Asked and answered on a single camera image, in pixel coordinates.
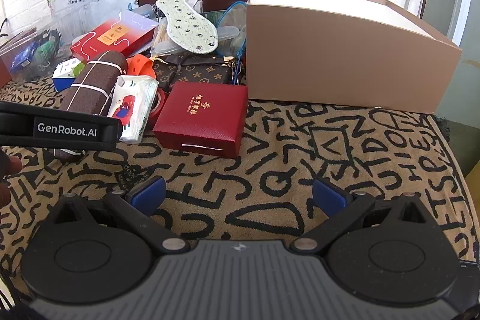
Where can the white insole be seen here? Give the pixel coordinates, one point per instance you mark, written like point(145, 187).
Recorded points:
point(189, 0)

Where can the small blue white box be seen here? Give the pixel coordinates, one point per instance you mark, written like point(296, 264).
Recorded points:
point(62, 75)

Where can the person's left hand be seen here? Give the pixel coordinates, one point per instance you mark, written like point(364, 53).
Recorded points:
point(14, 165)

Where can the blue rimmed round item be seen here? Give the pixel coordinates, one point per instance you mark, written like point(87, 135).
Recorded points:
point(237, 4)

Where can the floral fabric insole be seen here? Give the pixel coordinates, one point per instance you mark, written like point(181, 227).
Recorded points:
point(187, 25)

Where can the white cartoon tissue packet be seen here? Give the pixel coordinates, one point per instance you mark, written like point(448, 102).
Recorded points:
point(131, 106)

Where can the tan letter print desktop cloth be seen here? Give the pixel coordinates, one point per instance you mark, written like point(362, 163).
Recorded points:
point(262, 170)

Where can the brown monogram wallet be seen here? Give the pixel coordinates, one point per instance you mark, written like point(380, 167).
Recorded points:
point(195, 74)

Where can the red jewelry box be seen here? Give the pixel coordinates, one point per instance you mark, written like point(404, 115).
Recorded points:
point(202, 117)

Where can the red flat gift box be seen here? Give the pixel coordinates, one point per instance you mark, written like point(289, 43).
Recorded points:
point(108, 39)

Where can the translucent plastic case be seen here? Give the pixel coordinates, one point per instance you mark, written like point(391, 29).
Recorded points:
point(228, 32)

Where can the clear bag of small items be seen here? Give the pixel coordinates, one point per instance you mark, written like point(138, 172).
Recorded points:
point(33, 54)

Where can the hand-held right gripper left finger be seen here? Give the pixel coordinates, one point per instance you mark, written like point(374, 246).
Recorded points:
point(148, 196)

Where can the red tape roll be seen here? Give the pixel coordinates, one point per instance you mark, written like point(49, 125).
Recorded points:
point(162, 100)

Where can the brown grid-lined glasses case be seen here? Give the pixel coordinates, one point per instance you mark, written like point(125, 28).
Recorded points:
point(97, 80)

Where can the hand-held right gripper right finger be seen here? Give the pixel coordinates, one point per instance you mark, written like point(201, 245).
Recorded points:
point(327, 196)

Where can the white cardboard box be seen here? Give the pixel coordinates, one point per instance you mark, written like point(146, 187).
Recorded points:
point(337, 57)

